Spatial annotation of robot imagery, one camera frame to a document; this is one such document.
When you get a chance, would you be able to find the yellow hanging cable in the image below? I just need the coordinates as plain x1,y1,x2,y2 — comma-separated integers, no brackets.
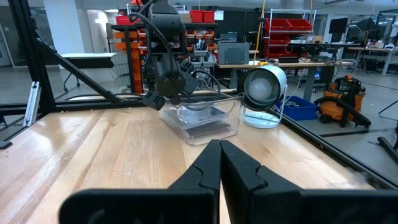
252,0,269,67

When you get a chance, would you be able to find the wooden workbench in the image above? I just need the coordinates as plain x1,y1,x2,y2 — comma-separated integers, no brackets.
214,59,354,103

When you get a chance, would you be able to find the silver aluminium bracket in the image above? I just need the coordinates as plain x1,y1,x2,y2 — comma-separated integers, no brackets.
23,81,42,128

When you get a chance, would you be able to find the orange shop vacuum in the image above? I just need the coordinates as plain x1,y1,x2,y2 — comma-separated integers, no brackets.
313,74,373,128

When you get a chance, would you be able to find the clear plastic bin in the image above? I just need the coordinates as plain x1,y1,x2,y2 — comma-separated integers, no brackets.
159,95,244,146

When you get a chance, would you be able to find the blue storage crate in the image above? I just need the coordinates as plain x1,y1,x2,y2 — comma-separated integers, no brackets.
275,95,320,121

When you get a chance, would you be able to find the black metal table frame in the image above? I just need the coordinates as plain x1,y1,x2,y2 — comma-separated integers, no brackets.
0,0,398,190

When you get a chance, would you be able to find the white folding table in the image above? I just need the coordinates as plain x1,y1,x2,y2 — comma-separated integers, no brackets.
60,52,118,93

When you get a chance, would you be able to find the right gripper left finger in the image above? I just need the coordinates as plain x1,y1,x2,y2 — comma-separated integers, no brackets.
167,139,223,224

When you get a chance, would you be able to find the white cylindrical camera on stand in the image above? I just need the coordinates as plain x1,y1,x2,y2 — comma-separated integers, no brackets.
238,64,288,129

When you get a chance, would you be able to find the black looped gripper cable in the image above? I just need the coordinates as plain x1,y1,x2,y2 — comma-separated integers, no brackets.
192,70,222,102

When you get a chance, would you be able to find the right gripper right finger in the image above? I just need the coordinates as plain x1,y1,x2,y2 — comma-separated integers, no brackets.
220,139,303,224

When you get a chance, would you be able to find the grey metal box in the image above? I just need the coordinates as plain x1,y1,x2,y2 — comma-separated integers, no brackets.
217,41,251,65

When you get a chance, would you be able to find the red bin shelf rack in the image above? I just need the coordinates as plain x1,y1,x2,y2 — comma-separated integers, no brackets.
262,8,317,60

